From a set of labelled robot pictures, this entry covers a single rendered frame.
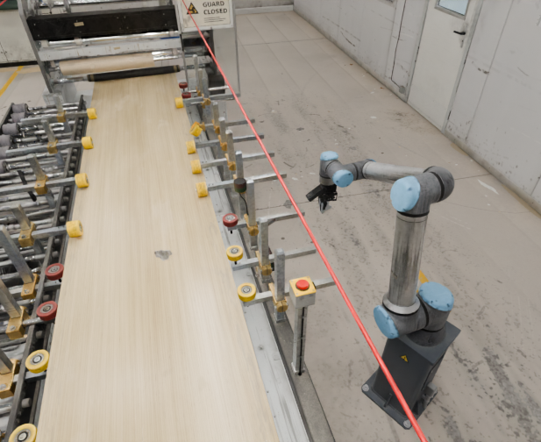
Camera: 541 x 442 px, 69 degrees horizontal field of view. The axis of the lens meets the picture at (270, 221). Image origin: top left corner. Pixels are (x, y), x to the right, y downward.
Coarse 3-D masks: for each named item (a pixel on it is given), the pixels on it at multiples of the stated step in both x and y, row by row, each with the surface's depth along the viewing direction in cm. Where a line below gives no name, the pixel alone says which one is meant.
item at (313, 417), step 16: (224, 176) 272; (272, 304) 188; (272, 320) 181; (288, 320) 181; (288, 336) 174; (288, 352) 168; (288, 368) 163; (304, 384) 157; (304, 400) 152; (304, 416) 148; (320, 416) 148; (320, 432) 143
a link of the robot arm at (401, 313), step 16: (416, 176) 137; (432, 176) 137; (400, 192) 138; (416, 192) 134; (432, 192) 136; (400, 208) 139; (416, 208) 137; (400, 224) 144; (416, 224) 141; (400, 240) 147; (416, 240) 144; (400, 256) 150; (416, 256) 148; (400, 272) 153; (416, 272) 153; (400, 288) 157; (416, 288) 159; (384, 304) 166; (400, 304) 161; (416, 304) 163; (384, 320) 166; (400, 320) 163; (416, 320) 165; (400, 336) 167
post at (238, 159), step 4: (236, 152) 206; (240, 152) 207; (236, 156) 207; (240, 156) 208; (236, 160) 208; (240, 160) 209; (236, 164) 211; (240, 164) 211; (236, 168) 214; (240, 168) 212; (236, 172) 216; (240, 172) 214; (240, 176) 215; (240, 196) 224; (244, 196) 225; (240, 200) 225; (240, 204) 227; (244, 204) 228; (240, 208) 229; (244, 208) 230; (240, 212) 231; (244, 212) 232; (240, 216) 233
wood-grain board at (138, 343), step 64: (128, 128) 288; (128, 192) 226; (192, 192) 225; (128, 256) 186; (192, 256) 185; (64, 320) 159; (128, 320) 158; (192, 320) 158; (64, 384) 138; (128, 384) 137; (192, 384) 137; (256, 384) 137
